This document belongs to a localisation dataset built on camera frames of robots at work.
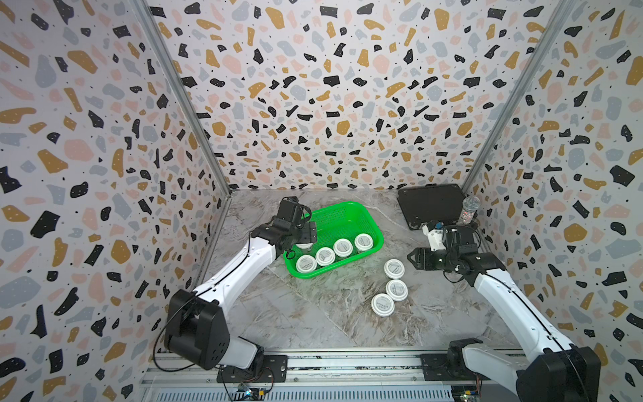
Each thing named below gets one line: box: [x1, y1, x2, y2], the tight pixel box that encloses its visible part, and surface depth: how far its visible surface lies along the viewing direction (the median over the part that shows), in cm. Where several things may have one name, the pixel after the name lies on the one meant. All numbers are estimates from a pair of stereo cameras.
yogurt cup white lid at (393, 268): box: [383, 257, 406, 279], surface depth 90 cm
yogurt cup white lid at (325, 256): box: [314, 247, 336, 267], surface depth 92 cm
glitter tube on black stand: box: [457, 195, 481, 226], surface depth 83 cm
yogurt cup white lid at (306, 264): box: [295, 254, 318, 274], surface depth 90 cm
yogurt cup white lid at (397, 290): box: [385, 278, 409, 301], surface depth 85 cm
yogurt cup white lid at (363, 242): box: [354, 232, 374, 252], surface depth 97 cm
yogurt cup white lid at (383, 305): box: [370, 293, 396, 317], surface depth 81 cm
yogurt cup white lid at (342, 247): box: [333, 237, 354, 258], surface depth 94 cm
